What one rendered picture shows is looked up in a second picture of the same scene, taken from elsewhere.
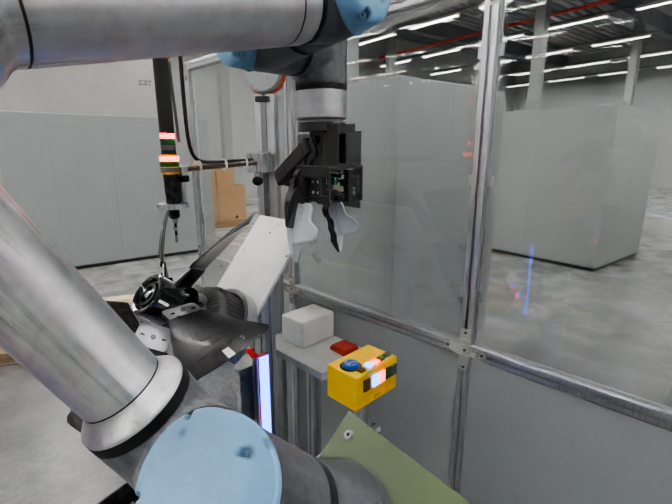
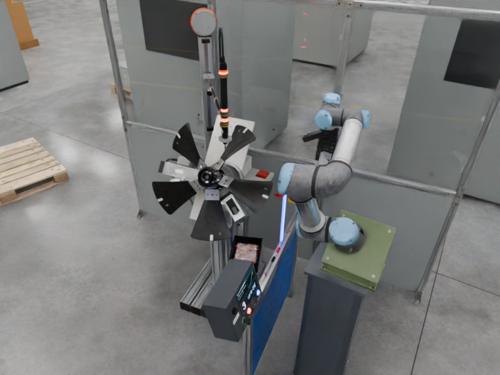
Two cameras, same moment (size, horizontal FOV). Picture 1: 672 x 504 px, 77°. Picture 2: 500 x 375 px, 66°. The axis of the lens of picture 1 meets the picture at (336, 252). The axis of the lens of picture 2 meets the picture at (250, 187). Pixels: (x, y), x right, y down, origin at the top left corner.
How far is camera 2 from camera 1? 1.46 m
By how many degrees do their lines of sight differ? 30
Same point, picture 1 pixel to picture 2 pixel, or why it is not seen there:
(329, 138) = (333, 135)
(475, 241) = not seen: hidden behind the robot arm
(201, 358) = (256, 201)
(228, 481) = (353, 228)
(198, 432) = (341, 222)
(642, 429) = (393, 187)
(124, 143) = not seen: outside the picture
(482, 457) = (331, 209)
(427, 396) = not seen: hidden behind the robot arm
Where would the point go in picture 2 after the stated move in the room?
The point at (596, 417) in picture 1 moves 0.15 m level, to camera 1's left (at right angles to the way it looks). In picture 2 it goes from (379, 186) to (360, 191)
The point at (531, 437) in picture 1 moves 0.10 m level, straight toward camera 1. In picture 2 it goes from (353, 197) to (355, 206)
